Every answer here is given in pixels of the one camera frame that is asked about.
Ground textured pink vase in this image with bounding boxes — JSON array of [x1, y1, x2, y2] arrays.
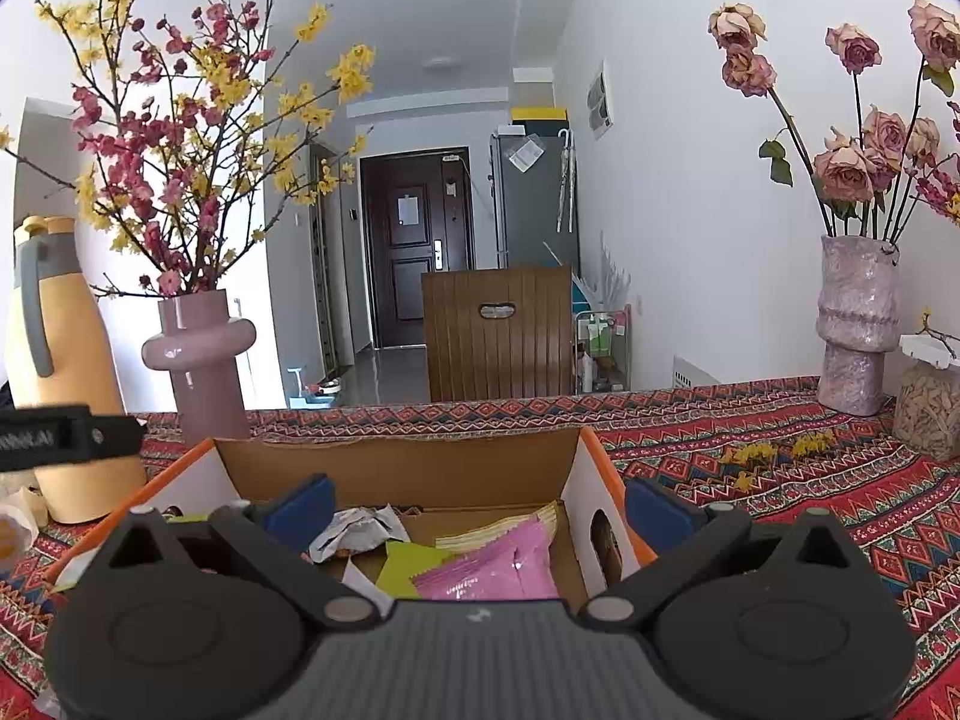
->
[[816, 235, 901, 417]]

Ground white storage cart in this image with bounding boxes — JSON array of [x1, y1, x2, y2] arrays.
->
[[574, 306, 632, 395]]

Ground pink snack packet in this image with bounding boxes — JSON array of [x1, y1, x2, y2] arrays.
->
[[415, 521, 560, 601]]

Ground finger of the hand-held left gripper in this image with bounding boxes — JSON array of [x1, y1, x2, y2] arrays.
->
[[60, 405, 145, 464]]

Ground pink and yellow blossom branches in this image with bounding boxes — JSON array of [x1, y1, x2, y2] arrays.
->
[[0, 0, 376, 301]]

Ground white wall panel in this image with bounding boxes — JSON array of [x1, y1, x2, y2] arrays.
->
[[587, 60, 614, 140]]

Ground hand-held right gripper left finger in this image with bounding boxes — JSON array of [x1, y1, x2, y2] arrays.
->
[[105, 472, 380, 632]]

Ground green snack packet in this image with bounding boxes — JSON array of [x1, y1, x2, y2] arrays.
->
[[375, 540, 458, 599]]

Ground white folded umbrella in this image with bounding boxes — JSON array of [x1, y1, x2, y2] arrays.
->
[[556, 129, 577, 233]]

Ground smooth pink vase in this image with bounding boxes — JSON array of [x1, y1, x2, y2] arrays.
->
[[141, 289, 257, 445]]

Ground dried pink roses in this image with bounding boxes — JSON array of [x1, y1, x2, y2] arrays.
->
[[709, 0, 960, 241]]

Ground clear jar white lid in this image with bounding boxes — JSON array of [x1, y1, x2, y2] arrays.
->
[[892, 334, 960, 462]]

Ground silver wrapper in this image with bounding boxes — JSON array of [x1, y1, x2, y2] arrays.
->
[[307, 506, 411, 563]]

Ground grey refrigerator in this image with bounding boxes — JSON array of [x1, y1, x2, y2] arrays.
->
[[491, 127, 580, 271]]

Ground yellow thermos jug grey handle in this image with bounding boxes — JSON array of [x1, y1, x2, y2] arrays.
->
[[6, 215, 147, 524]]

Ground red patterned tablecloth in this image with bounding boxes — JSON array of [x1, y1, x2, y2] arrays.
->
[[0, 375, 960, 720]]

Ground fallen yellow flower petals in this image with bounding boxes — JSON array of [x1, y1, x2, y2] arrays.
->
[[720, 431, 837, 492]]

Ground brown cardboard box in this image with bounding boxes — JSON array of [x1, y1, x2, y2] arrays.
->
[[421, 265, 575, 404]]

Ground dark entrance door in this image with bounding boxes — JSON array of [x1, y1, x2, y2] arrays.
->
[[360, 148, 475, 350]]

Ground orange cardboard box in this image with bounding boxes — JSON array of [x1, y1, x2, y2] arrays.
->
[[45, 426, 657, 616]]

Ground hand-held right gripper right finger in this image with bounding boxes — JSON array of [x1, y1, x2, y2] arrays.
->
[[585, 476, 860, 631]]

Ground white wall heater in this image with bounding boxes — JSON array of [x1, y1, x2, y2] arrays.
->
[[671, 356, 721, 389]]

